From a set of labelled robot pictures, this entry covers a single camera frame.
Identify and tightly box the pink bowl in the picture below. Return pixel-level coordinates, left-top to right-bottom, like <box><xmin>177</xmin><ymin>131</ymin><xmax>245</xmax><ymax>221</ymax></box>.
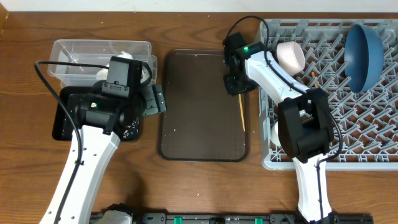
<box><xmin>276</xmin><ymin>41</ymin><xmax>305</xmax><ymax>76</ymax></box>

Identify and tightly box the white napkin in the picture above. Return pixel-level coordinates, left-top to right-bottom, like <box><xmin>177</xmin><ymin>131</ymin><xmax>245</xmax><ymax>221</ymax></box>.
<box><xmin>96</xmin><ymin>51</ymin><xmax>150</xmax><ymax>84</ymax></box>

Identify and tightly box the white cup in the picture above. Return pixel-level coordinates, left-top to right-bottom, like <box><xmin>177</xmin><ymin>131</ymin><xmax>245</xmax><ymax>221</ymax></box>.
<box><xmin>271</xmin><ymin>121</ymin><xmax>281</xmax><ymax>147</ymax></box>

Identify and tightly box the wooden chopstick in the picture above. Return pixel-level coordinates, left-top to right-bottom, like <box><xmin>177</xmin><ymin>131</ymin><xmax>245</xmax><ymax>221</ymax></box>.
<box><xmin>238</xmin><ymin>94</ymin><xmax>246</xmax><ymax>132</ymax></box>
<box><xmin>311</xmin><ymin>72</ymin><xmax>318</xmax><ymax>89</ymax></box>

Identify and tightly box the dark blue plate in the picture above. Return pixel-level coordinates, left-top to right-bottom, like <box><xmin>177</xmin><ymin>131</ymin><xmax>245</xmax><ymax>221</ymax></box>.
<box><xmin>344</xmin><ymin>24</ymin><xmax>384</xmax><ymax>93</ymax></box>

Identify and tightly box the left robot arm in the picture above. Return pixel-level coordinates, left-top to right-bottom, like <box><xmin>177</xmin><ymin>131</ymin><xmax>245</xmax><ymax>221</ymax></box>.
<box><xmin>38</xmin><ymin>56</ymin><xmax>167</xmax><ymax>223</ymax></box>

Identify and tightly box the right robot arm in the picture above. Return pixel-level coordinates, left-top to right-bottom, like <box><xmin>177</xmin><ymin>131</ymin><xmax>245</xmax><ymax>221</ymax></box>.
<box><xmin>223</xmin><ymin>32</ymin><xmax>334</xmax><ymax>223</ymax></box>

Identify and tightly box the clear plastic waste bin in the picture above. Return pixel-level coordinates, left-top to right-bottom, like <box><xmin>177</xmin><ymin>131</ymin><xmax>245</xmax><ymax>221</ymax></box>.
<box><xmin>47</xmin><ymin>39</ymin><xmax>157</xmax><ymax>87</ymax></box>

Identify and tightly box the grey dishwasher rack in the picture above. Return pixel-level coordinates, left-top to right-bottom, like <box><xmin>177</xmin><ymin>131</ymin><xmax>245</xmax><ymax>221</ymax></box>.
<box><xmin>257</xmin><ymin>19</ymin><xmax>397</xmax><ymax>171</ymax></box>

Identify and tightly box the dark brown serving tray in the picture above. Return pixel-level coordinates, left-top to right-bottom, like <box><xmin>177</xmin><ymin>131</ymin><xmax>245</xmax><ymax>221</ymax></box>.
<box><xmin>157</xmin><ymin>49</ymin><xmax>249</xmax><ymax>162</ymax></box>

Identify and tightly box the black plastic tray bin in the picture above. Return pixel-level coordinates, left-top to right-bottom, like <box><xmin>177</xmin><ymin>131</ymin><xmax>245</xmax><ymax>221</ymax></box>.
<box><xmin>52</xmin><ymin>86</ymin><xmax>143</xmax><ymax>142</ymax></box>

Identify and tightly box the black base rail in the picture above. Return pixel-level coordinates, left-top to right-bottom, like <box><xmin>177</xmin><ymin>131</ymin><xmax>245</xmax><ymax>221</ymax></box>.
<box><xmin>90</xmin><ymin>203</ymin><xmax>374</xmax><ymax>224</ymax></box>

